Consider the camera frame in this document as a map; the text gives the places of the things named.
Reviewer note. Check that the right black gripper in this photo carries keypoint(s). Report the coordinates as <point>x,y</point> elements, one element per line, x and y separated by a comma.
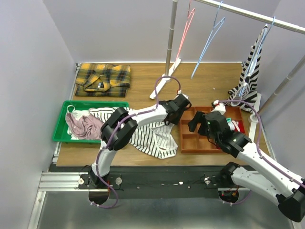
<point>200,117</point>

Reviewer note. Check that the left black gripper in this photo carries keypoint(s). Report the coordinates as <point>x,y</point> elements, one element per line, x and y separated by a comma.
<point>173,117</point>

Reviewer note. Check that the white black striped tank top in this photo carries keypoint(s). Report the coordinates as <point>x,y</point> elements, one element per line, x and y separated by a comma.
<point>155,139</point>

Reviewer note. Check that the blue wire hanger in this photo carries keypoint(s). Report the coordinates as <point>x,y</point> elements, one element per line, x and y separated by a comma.
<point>216,27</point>

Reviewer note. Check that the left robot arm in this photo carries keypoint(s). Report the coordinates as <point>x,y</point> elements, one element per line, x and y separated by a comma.
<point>117,131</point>

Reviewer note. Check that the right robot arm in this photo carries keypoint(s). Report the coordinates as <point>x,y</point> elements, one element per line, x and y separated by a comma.
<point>272,181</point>

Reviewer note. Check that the wide striped hung tank top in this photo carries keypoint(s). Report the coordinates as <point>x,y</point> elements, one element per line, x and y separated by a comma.
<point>251,94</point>

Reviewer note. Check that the blue hanger holding top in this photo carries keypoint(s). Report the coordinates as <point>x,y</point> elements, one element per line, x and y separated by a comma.
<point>252,64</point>

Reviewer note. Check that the brown wooden compartment box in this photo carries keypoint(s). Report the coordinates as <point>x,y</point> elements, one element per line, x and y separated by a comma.
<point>192,142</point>

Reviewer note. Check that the red cloth right compartment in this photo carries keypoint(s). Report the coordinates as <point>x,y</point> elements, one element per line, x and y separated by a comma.
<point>241,129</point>

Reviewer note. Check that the metal clothes rack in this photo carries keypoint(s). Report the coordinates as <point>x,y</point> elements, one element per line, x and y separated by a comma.
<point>169,70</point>

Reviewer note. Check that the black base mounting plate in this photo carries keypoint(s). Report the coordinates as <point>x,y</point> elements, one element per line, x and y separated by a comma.
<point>160,182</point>

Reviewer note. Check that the yellow plaid shirt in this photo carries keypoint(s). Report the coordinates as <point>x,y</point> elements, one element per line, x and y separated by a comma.
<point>103,80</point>

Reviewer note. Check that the mauve pink garment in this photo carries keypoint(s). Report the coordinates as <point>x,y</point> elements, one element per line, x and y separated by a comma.
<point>91,127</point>

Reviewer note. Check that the green plastic tray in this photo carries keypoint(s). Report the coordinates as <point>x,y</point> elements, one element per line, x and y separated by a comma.
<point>61,130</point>

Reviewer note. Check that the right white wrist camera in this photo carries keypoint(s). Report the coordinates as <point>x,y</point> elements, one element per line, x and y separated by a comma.
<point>218,107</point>

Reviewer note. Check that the pink wire hanger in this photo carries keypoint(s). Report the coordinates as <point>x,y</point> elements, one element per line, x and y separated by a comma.
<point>189,19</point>

